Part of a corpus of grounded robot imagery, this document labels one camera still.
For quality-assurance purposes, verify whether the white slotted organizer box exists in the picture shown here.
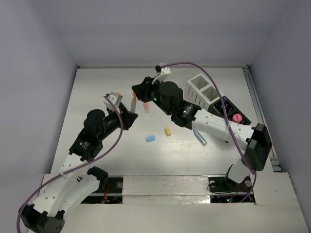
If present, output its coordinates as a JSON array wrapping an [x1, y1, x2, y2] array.
[[184, 73, 220, 112]]

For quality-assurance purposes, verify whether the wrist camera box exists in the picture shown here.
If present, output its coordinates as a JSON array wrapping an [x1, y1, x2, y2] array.
[[103, 92, 122, 111], [153, 63, 171, 83]]

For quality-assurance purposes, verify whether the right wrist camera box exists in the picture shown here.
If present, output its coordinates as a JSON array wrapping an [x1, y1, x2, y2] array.
[[153, 63, 171, 83]]

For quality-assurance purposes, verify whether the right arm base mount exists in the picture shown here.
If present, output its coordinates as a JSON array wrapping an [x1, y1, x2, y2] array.
[[207, 165, 255, 203]]

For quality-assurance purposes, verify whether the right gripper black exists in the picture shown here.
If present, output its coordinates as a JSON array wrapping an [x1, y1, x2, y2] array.
[[133, 75, 172, 116]]

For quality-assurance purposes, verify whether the pink round cap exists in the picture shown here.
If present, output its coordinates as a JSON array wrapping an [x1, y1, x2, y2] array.
[[232, 113, 243, 123]]

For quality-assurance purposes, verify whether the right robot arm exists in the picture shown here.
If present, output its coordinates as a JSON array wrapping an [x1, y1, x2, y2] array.
[[132, 77, 272, 190]]

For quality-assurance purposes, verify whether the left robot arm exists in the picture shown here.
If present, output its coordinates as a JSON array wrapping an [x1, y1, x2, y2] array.
[[16, 101, 138, 233]]

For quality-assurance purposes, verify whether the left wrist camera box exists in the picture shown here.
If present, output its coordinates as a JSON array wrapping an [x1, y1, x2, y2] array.
[[103, 92, 122, 111]]

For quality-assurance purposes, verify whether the orange pencil-shaped marker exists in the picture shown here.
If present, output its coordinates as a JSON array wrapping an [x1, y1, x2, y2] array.
[[143, 102, 150, 113]]

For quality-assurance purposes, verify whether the light blue marker pen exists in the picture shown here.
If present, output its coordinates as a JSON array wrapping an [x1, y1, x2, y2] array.
[[193, 130, 207, 147]]

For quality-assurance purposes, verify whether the light blue marker cap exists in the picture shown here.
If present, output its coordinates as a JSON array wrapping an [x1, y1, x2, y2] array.
[[146, 135, 156, 142]]

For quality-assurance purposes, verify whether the black slotted organizer box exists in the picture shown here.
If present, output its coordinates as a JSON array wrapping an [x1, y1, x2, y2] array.
[[207, 96, 251, 125]]

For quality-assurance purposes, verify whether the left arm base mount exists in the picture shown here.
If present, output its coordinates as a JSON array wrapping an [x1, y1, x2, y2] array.
[[81, 166, 123, 204]]

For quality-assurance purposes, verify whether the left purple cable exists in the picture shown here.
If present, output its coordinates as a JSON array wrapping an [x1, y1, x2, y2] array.
[[16, 96, 124, 233]]

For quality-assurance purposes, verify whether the yellow marker cap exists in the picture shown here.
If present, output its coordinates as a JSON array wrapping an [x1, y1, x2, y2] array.
[[164, 127, 171, 136]]

